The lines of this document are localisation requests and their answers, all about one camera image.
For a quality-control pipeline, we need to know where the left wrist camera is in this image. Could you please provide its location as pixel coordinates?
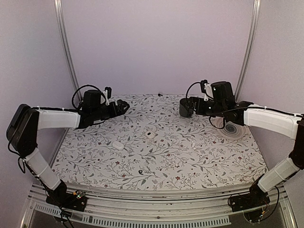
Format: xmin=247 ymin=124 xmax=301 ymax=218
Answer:
xmin=102 ymin=87 xmax=112 ymax=105

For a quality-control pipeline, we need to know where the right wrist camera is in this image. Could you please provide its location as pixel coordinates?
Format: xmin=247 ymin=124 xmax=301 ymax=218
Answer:
xmin=199 ymin=79 xmax=213 ymax=101

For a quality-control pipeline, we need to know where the aluminium frame post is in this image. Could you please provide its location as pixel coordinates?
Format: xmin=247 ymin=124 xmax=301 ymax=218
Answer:
xmin=235 ymin=0 xmax=261 ymax=100
xmin=54 ymin=0 xmax=79 ymax=91

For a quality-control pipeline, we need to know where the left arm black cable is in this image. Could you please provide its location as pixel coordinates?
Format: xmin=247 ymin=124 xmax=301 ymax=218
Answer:
xmin=71 ymin=85 xmax=105 ymax=110

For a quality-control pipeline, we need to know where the right aluminium frame post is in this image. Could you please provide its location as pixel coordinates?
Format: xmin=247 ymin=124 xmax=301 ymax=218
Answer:
xmin=235 ymin=0 xmax=261 ymax=100

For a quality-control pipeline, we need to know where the dark grey mug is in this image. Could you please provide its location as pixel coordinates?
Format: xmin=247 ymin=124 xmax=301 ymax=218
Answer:
xmin=179 ymin=98 xmax=193 ymax=118

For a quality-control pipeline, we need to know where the open white charging case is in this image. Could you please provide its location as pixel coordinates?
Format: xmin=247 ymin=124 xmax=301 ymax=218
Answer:
xmin=145 ymin=131 xmax=155 ymax=139

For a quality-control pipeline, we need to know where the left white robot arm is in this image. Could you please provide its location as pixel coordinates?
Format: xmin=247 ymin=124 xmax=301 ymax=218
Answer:
xmin=6 ymin=87 xmax=130 ymax=212

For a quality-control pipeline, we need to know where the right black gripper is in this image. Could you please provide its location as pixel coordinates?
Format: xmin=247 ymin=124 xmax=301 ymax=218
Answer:
xmin=183 ymin=96 xmax=226 ymax=118

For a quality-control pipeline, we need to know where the striped ceramic saucer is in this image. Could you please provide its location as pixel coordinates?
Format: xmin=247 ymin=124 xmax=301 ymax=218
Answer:
xmin=211 ymin=117 xmax=248 ymax=140

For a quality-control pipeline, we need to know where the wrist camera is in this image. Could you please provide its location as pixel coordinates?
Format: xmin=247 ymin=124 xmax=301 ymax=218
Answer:
xmin=199 ymin=79 xmax=213 ymax=101
xmin=102 ymin=87 xmax=112 ymax=105

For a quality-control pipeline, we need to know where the floral patterned table mat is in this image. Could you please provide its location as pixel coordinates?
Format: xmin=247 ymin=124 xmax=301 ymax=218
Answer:
xmin=52 ymin=95 xmax=267 ymax=190

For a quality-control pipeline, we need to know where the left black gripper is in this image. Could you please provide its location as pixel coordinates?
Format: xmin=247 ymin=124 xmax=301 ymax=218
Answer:
xmin=93 ymin=99 xmax=131 ymax=121

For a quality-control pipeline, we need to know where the left aluminium frame post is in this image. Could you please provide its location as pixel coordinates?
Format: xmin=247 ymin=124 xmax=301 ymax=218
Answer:
xmin=54 ymin=0 xmax=79 ymax=91

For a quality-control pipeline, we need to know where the front aluminium rail base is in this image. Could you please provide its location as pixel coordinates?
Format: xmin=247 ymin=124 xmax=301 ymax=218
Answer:
xmin=20 ymin=183 xmax=299 ymax=228

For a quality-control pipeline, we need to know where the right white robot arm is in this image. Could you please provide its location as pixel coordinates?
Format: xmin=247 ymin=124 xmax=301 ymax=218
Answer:
xmin=185 ymin=80 xmax=304 ymax=212

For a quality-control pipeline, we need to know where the closed white charging case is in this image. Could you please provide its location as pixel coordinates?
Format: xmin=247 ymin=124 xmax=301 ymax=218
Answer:
xmin=112 ymin=141 xmax=124 ymax=150

